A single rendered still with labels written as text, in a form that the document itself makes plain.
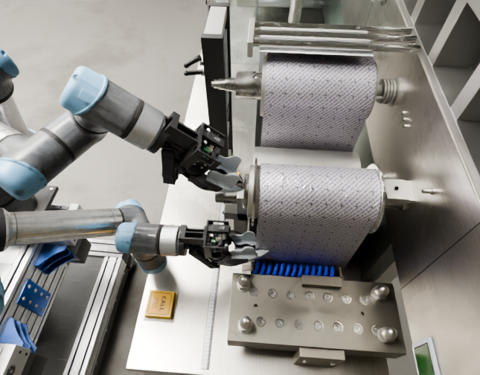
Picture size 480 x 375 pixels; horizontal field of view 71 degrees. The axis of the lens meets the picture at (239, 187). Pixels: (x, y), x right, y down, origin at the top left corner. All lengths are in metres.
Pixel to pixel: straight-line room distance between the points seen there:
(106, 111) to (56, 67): 3.08
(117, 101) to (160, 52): 2.96
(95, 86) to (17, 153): 0.17
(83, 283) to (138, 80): 1.91
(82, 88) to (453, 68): 0.67
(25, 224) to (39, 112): 2.38
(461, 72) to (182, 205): 0.83
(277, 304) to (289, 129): 0.42
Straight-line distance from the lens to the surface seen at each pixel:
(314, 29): 0.83
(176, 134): 0.59
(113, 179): 2.46
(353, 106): 0.80
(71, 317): 1.86
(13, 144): 0.66
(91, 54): 3.68
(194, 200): 1.14
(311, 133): 0.84
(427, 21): 0.91
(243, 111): 1.42
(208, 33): 0.82
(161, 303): 0.98
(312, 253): 0.84
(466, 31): 0.76
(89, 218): 0.92
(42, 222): 0.88
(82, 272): 1.93
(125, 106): 0.57
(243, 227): 0.90
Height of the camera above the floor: 1.84
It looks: 55 degrees down
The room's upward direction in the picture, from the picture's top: straight up
